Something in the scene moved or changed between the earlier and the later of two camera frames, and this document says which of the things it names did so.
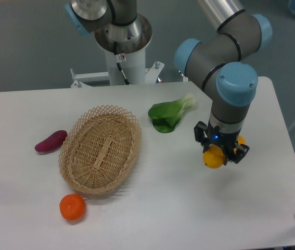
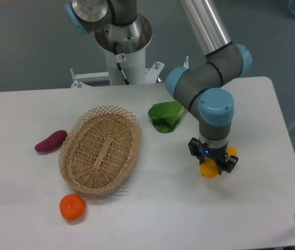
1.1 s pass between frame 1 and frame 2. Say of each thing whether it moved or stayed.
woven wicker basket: stayed
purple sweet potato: stayed
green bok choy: stayed
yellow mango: moved
